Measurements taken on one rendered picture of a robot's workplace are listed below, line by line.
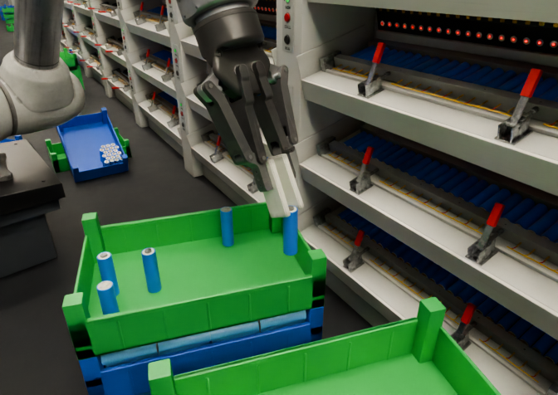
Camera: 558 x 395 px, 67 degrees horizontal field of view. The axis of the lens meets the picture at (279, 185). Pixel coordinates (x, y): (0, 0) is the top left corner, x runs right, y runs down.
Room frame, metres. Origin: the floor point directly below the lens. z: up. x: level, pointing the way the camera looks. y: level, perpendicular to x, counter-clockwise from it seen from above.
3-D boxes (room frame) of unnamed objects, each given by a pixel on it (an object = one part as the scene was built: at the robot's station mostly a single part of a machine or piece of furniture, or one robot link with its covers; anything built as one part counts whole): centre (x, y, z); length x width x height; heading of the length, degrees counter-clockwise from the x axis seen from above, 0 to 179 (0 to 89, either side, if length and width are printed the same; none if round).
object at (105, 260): (0.44, 0.23, 0.36); 0.02 x 0.02 x 0.06
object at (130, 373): (0.47, 0.11, 0.28); 0.30 x 0.20 x 0.08; 107
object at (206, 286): (0.47, 0.11, 0.36); 0.30 x 0.20 x 0.08; 107
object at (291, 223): (0.44, -0.01, 0.43); 0.02 x 0.02 x 0.06
